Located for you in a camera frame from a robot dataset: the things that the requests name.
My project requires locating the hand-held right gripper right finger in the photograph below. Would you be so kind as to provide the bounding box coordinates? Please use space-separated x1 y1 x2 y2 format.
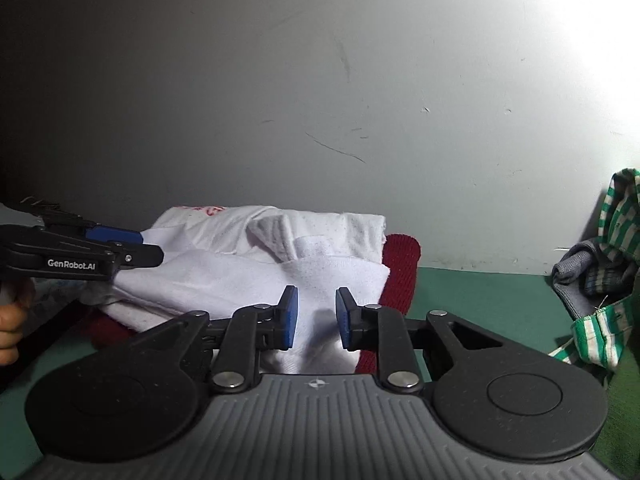
335 286 503 394

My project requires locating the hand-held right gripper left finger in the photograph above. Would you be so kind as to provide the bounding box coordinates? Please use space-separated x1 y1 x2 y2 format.
132 285 300 394

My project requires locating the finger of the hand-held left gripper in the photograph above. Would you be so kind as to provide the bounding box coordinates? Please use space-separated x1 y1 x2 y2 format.
102 241 165 273
42 212 145 246

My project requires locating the person's left hand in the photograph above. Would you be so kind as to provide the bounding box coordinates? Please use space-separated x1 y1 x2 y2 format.
0 304 28 367

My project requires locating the maroon sweater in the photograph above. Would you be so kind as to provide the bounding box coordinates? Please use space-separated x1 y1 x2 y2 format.
82 232 422 376

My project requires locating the grey cloth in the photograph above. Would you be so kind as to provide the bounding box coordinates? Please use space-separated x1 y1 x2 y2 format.
551 242 631 318

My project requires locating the green white striped shirt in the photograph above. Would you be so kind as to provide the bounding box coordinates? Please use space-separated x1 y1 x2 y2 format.
550 167 640 373

